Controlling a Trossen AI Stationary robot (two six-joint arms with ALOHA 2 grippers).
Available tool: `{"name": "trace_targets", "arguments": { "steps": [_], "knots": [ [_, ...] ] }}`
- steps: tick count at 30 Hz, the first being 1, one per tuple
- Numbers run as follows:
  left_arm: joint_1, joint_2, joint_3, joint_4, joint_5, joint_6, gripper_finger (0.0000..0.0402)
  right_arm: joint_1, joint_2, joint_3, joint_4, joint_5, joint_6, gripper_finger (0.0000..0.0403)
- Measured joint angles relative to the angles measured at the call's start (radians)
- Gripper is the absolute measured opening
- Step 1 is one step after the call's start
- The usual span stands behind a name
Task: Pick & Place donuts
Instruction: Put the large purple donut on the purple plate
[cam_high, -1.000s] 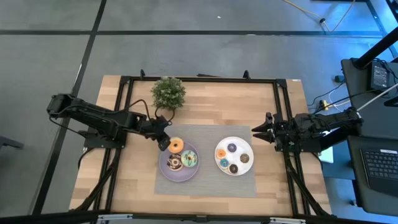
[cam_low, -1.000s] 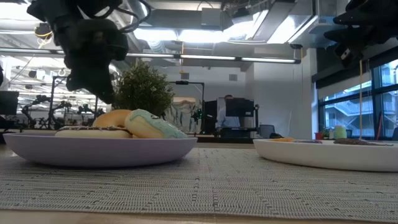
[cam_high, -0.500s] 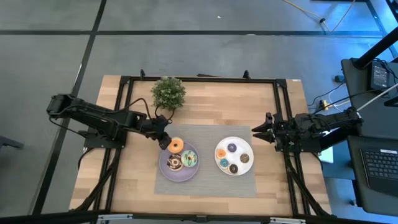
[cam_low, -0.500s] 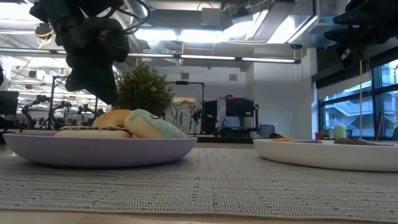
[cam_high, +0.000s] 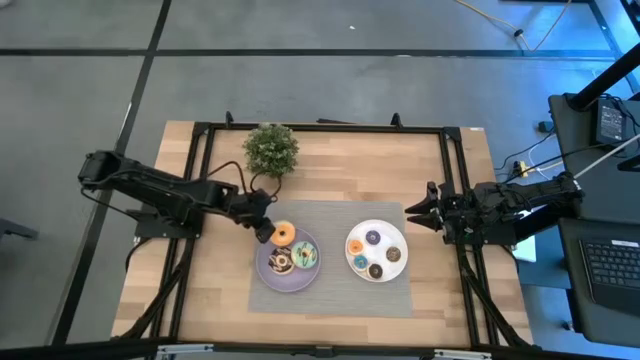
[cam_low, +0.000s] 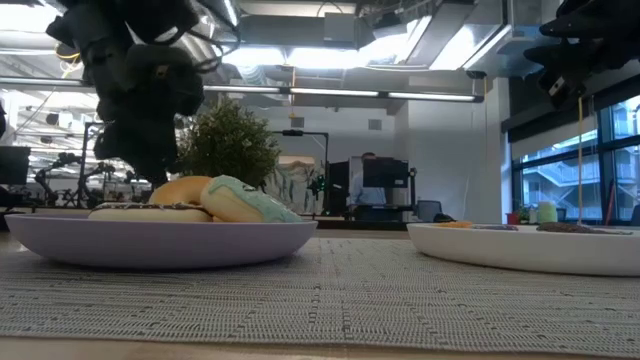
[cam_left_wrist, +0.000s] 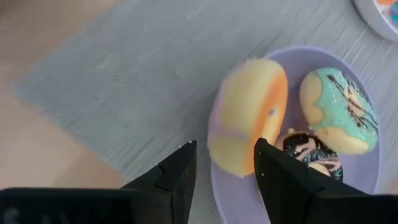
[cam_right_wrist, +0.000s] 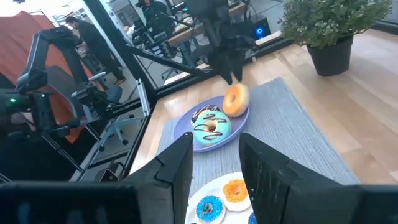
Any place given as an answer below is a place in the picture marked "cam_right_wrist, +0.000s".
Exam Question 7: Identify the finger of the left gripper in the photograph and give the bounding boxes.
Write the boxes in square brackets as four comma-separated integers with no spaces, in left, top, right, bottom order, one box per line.
[217,58,233,85]
[232,54,245,82]

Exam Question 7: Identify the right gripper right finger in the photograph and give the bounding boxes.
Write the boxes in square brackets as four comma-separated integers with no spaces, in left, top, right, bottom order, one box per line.
[238,133,343,224]

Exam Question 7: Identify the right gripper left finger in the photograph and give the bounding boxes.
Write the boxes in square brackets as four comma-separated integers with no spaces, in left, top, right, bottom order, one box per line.
[123,132,194,224]

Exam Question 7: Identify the orange glazed donut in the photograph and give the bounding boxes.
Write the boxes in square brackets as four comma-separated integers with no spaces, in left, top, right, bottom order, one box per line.
[221,83,251,119]

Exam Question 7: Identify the small cream bowl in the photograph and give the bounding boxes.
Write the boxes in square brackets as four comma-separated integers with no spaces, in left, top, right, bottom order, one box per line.
[222,179,252,213]

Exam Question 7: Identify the small blue sprinkled donut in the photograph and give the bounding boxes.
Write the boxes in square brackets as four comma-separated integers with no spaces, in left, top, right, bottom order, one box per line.
[195,194,227,224]

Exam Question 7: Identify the chocolate donut white stripes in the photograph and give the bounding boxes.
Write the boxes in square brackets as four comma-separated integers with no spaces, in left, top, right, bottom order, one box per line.
[190,104,223,124]

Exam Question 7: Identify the teal donut chocolate drizzle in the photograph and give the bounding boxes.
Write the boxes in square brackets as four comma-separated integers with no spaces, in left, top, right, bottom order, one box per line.
[192,110,233,147]

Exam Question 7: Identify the purple plate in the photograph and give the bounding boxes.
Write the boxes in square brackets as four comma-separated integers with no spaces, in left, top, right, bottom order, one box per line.
[172,95,251,154]

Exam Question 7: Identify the black computer blue light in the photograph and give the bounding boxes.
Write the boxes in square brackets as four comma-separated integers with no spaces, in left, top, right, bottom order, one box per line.
[249,15,272,42]

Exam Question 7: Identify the white plate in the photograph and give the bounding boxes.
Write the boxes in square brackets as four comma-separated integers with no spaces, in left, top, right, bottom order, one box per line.
[185,171,259,224]

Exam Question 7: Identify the wooden background table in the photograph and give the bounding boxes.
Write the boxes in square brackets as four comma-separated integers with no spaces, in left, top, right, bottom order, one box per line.
[167,1,248,48]

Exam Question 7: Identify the grey woven placemat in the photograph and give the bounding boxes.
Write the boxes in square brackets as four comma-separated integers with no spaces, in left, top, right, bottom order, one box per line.
[154,77,362,200]

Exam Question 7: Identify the person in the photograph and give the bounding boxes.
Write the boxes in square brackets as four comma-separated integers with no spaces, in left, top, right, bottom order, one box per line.
[65,16,127,86]
[135,0,177,35]

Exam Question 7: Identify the green potted plant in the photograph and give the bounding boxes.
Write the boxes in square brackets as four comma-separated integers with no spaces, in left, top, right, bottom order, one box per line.
[277,0,394,77]

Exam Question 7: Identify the office chair blue seat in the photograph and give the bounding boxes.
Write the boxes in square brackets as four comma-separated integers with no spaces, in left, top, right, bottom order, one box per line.
[70,71,147,157]

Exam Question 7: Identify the orange fabric partition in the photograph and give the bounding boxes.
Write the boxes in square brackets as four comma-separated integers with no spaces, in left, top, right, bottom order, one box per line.
[0,10,95,145]

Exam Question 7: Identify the silver frame bracket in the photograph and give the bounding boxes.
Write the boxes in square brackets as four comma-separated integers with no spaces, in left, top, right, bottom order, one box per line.
[136,77,152,118]

